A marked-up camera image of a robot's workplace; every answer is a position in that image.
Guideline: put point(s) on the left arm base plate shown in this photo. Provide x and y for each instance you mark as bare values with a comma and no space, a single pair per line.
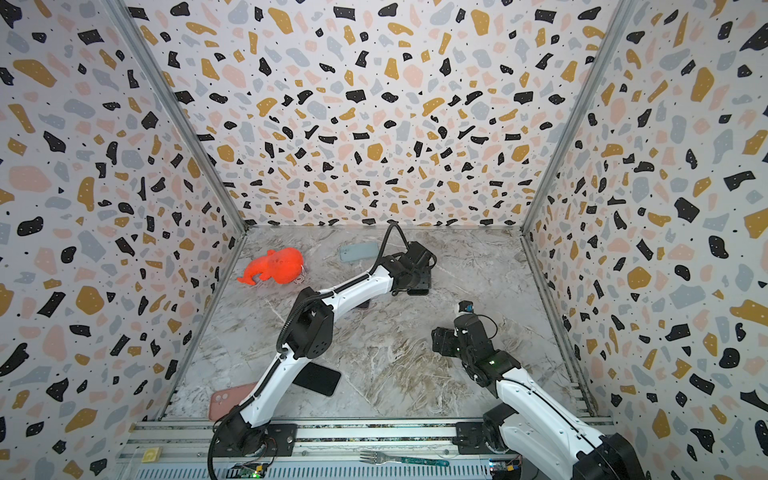
276,438

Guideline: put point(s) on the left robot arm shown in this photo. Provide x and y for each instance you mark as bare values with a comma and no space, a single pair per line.
308,334

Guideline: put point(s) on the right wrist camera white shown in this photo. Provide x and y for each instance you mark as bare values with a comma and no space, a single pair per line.
466,307

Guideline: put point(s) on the silver fork green handle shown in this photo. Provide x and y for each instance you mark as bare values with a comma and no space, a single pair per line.
380,458

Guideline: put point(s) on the circuit board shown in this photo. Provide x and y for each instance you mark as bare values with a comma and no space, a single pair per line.
505,470
249,471

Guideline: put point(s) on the aluminium rail frame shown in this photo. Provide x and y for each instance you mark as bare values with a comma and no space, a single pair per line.
323,449

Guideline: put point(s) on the yellow sticker tag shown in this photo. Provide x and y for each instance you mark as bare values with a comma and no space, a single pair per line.
151,455

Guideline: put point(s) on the right circuit board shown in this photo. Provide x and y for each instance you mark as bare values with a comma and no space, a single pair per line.
505,470

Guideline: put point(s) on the pink phone case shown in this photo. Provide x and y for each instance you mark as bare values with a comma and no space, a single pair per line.
222,401

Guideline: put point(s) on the red plush toy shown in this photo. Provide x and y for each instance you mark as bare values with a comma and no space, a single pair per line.
283,266

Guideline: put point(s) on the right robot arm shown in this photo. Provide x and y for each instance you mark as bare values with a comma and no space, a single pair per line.
528,420

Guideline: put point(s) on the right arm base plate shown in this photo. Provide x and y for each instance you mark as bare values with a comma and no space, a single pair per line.
470,439

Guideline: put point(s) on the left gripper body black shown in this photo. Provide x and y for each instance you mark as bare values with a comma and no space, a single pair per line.
421,281

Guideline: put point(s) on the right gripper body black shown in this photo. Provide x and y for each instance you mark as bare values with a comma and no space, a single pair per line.
444,342

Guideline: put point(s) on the light blue phone case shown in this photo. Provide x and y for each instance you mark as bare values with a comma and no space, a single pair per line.
359,252

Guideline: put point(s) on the left circuit board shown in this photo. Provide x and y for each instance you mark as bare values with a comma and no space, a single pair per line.
249,471

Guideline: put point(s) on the black phone left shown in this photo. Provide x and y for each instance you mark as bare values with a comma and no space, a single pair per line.
318,379

